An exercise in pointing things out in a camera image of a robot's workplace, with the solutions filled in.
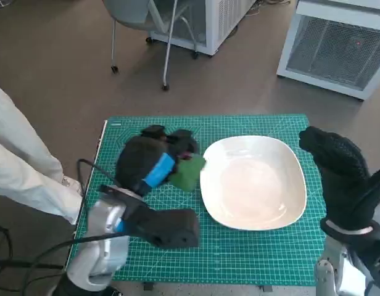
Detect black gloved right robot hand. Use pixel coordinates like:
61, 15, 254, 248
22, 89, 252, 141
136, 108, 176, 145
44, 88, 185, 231
299, 126, 380, 231

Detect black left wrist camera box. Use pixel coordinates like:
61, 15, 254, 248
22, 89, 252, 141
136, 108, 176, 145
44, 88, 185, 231
122, 208, 200, 249

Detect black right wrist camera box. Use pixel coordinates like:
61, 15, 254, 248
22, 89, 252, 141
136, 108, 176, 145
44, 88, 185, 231
347, 242, 380, 296

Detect white mesh cabinet on casters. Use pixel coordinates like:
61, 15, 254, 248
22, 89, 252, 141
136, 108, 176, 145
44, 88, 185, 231
146, 0, 259, 59

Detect red toy grape bunch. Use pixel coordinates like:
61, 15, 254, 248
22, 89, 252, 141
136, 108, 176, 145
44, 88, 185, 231
170, 149, 208, 192

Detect person's shoe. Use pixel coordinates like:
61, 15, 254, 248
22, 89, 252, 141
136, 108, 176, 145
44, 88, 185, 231
60, 175, 85, 198

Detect white square-round plate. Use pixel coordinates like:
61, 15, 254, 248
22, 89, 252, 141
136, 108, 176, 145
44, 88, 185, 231
199, 135, 307, 231

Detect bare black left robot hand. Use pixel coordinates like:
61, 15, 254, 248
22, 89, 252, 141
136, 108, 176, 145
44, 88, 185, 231
115, 125, 200, 197

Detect black floor cables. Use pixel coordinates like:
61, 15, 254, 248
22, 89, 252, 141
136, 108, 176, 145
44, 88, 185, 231
0, 220, 70, 296

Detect tangled cables behind cabinets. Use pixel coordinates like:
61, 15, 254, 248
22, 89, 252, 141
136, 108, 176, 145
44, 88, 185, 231
245, 0, 299, 18

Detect green cutting mat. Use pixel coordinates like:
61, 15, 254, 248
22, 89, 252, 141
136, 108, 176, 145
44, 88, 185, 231
74, 113, 328, 283

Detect white mesh cabinet, red light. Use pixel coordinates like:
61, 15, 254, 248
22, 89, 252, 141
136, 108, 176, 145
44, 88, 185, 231
276, 0, 380, 101

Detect grey office chair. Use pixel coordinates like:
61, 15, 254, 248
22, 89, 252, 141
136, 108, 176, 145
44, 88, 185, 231
100, 0, 199, 92

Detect person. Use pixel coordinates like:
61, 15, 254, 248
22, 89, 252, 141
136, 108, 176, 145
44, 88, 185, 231
0, 76, 86, 225

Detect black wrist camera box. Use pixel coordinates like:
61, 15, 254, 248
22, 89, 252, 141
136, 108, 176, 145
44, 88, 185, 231
347, 242, 380, 296
122, 208, 200, 249

